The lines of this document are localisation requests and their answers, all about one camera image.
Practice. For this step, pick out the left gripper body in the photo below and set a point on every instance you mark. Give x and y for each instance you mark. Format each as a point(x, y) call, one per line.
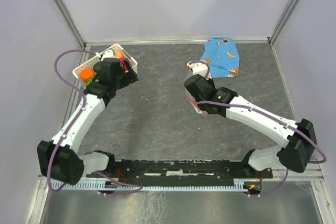
point(124, 78)

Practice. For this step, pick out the green watermelon toy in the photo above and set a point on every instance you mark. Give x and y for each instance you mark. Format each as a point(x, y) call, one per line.
point(93, 79)

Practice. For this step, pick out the clear zip top bag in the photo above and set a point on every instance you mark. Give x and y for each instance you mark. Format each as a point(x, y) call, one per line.
point(191, 99)

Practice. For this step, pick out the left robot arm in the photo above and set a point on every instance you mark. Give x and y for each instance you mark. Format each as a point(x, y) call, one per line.
point(58, 158)

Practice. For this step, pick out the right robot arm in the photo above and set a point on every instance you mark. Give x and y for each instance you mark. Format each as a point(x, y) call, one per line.
point(295, 141)

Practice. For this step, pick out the red apple toy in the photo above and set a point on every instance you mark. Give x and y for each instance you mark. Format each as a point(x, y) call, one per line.
point(123, 65)

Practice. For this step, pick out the peach toy fruit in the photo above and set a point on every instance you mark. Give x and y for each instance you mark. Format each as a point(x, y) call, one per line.
point(119, 55)

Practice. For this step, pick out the white plastic basket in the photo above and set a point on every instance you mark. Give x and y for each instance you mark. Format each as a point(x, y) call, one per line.
point(91, 62)

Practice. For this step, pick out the dark green avocado toy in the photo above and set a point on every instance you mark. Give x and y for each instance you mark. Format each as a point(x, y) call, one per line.
point(97, 67)

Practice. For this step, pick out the orange toy fruit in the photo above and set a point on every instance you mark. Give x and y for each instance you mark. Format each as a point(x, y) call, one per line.
point(87, 74)

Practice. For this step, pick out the blue patterned cloth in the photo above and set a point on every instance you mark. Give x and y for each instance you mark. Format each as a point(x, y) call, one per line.
point(222, 56)

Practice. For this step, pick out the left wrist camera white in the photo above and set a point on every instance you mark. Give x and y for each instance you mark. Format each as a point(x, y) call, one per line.
point(109, 53)

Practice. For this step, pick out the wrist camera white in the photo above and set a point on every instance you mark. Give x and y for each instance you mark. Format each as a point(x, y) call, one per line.
point(198, 67)
point(109, 53)

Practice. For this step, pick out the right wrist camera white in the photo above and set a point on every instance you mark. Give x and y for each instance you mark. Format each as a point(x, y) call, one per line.
point(198, 67)

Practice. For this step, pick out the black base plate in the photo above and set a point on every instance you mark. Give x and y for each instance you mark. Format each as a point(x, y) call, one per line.
point(183, 173)

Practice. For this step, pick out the light blue cable duct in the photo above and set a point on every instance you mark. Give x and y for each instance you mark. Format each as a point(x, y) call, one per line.
point(102, 185)

